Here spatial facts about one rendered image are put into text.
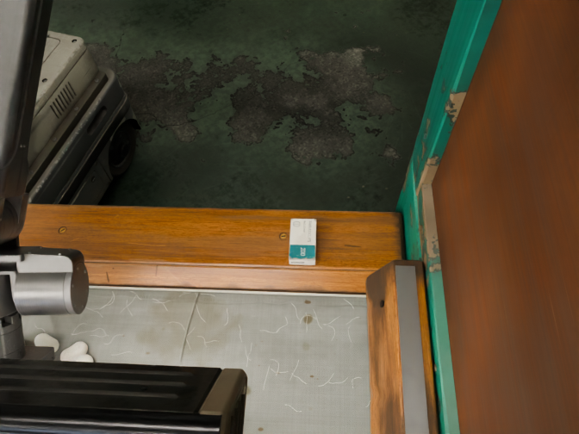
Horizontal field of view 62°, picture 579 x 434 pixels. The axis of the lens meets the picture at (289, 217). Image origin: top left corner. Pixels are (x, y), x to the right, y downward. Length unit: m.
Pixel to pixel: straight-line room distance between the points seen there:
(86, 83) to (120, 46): 0.72
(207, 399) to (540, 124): 0.25
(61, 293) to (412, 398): 0.37
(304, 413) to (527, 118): 0.42
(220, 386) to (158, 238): 0.44
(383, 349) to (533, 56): 0.33
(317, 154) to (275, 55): 0.52
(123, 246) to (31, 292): 0.18
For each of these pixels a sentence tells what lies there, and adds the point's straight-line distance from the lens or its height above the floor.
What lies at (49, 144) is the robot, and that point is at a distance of 1.45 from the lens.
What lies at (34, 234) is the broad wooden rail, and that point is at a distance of 0.77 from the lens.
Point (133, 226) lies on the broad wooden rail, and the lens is 0.72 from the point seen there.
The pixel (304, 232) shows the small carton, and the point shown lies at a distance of 0.65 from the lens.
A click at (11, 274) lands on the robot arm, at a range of 0.58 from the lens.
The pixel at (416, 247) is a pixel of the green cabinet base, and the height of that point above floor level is 0.83.
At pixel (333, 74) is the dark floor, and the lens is 1.96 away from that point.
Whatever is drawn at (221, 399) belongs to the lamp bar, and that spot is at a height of 1.10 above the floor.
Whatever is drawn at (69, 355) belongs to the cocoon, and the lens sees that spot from 0.68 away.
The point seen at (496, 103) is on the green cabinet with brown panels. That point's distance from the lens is 0.41.
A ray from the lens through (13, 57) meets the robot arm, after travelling 0.57.
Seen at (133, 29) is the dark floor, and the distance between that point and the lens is 2.30.
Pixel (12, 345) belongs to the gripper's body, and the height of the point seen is 0.84.
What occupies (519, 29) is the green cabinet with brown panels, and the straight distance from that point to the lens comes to 0.38.
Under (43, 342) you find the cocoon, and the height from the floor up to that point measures 0.76.
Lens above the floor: 1.36
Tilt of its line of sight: 60 degrees down
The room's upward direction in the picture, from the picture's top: 5 degrees counter-clockwise
